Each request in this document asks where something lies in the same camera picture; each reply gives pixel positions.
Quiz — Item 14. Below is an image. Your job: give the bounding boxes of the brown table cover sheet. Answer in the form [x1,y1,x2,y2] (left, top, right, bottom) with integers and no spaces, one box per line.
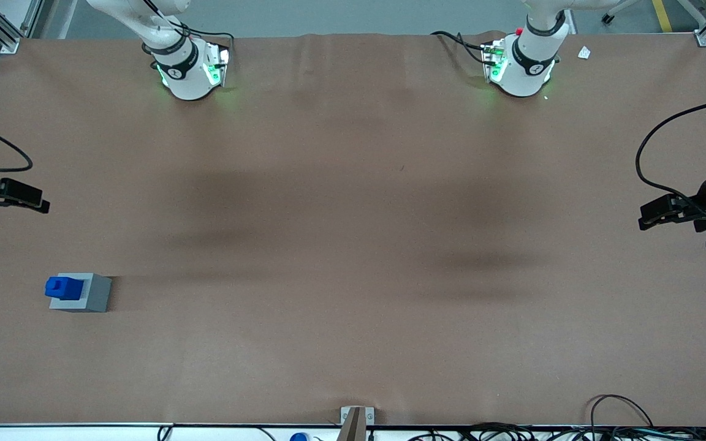
[0,31,706,427]

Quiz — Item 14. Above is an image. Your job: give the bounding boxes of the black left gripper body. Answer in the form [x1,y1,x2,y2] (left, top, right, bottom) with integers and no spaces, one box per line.
[670,168,706,233]

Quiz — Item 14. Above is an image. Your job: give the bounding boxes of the black left base cable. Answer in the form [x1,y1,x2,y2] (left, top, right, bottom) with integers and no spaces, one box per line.
[431,30,490,66]

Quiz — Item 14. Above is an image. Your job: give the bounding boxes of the gray block base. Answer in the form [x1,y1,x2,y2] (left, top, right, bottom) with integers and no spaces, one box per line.
[50,273,113,314]

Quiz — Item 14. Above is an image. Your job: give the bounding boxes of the long black left arm cable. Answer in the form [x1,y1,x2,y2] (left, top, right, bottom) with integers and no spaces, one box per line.
[635,96,706,212]

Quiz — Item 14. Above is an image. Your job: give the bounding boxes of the black right base cable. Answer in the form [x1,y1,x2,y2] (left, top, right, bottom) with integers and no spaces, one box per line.
[145,0,235,51]

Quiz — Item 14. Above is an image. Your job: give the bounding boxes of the blue plastic part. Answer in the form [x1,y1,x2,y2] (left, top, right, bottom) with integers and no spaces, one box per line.
[44,276,85,302]

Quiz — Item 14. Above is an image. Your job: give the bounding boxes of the gray metal mounting bracket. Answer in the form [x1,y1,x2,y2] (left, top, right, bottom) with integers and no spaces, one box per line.
[340,405,376,427]

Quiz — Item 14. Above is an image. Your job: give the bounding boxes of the black tangled cable bundle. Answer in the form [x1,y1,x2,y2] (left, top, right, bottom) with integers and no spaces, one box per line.
[407,421,706,441]

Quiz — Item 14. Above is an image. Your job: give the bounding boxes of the white stand leg with caster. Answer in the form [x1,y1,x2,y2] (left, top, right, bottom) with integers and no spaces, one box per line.
[601,0,643,25]

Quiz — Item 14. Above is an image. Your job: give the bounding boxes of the black base cable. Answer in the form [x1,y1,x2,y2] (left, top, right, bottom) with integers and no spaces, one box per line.
[145,0,235,51]
[431,30,490,66]

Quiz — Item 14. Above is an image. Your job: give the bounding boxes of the black looped floor cable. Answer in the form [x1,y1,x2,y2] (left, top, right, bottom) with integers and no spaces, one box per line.
[588,394,655,431]

